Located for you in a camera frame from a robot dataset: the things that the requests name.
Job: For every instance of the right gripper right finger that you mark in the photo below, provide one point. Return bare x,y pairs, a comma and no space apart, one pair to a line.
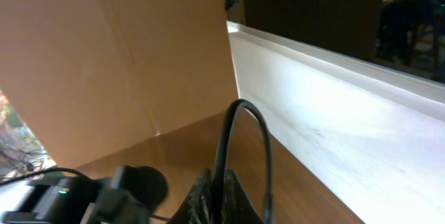
236,206

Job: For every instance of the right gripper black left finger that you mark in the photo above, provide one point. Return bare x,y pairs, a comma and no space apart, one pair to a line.
195,208

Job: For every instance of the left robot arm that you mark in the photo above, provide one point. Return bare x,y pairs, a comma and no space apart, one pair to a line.
64,195

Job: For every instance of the cardboard panel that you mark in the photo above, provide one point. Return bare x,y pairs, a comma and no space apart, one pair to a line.
92,77

